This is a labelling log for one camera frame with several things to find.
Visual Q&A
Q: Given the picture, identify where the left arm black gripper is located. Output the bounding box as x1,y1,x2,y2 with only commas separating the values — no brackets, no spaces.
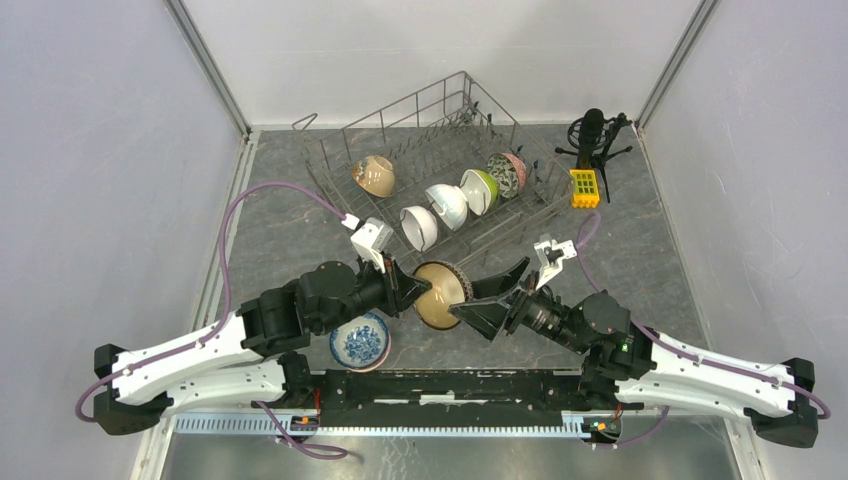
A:
316,248,433,336

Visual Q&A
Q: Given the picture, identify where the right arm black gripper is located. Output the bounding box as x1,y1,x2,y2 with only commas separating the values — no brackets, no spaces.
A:
447,257,590,355

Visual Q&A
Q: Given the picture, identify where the brown rimmed cream bowl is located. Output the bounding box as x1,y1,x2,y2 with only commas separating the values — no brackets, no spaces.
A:
413,261,474,331

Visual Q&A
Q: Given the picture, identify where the green and white bowl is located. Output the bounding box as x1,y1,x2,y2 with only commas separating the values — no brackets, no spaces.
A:
459,169,499,216

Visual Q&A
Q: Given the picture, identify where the grey wire dish rack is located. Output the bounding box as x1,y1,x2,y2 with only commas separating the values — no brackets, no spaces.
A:
292,71,574,270

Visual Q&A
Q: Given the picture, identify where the floral brown patterned bowl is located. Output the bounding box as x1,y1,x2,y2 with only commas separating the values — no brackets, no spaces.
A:
487,152,528,200

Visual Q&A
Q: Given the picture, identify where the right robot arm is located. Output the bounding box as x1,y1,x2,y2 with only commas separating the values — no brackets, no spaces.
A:
448,259,831,448

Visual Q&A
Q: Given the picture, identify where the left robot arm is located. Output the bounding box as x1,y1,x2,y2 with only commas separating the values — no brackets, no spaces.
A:
92,258,432,436

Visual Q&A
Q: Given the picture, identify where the blue floral bowl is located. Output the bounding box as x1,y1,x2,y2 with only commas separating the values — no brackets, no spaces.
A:
328,312,391,371

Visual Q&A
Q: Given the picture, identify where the pink bowl under blue bowl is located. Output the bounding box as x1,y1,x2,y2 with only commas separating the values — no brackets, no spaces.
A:
349,337,392,373

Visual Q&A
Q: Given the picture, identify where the yellow block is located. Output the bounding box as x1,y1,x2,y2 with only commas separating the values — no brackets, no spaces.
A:
570,169,601,209

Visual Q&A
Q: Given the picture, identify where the black microphone on tripod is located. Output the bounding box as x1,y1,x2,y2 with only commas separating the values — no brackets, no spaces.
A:
554,108,633,202

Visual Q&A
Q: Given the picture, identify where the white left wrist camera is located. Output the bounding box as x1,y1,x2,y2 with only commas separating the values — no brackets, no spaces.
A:
342,213,394,274

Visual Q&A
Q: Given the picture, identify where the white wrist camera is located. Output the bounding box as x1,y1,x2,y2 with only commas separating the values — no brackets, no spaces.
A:
534,234,577,290
342,213,394,274

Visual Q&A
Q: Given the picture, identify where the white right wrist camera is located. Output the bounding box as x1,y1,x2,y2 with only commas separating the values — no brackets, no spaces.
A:
534,234,577,290

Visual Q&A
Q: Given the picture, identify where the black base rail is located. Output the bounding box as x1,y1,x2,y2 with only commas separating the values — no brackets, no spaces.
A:
268,369,621,427

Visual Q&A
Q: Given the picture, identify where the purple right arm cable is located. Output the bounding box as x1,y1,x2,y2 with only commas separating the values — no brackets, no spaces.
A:
573,210,832,452

